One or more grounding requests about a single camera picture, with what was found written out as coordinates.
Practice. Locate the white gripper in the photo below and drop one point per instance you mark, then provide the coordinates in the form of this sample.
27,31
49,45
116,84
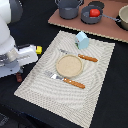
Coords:
12,61

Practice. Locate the fork with orange handle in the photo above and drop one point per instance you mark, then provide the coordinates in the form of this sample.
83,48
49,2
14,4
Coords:
55,76

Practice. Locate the light blue milk carton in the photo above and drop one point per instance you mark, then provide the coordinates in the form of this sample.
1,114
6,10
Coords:
81,40

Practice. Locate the grey cooking pot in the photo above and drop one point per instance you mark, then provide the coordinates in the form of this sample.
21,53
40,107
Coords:
68,9

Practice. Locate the brown sausage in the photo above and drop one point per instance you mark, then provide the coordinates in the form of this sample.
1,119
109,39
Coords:
19,77

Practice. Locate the red tomato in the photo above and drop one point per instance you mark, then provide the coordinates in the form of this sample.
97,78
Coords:
94,13

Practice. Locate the grey saucepan with handle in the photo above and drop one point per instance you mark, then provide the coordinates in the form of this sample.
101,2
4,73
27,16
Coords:
93,20

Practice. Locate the round tan plate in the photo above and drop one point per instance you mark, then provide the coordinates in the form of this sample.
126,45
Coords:
69,66

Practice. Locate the knife with orange handle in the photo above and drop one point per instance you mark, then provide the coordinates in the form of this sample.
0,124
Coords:
80,55

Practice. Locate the yellow butter box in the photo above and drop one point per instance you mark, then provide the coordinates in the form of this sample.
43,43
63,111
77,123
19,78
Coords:
38,49

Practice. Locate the tan wooden bowl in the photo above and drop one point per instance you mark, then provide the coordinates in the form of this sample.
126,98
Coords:
123,14

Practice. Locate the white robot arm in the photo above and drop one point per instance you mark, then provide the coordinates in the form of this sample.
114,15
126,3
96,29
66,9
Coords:
10,12

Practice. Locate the beige woven placemat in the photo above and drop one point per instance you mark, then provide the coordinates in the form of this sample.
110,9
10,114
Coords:
60,98

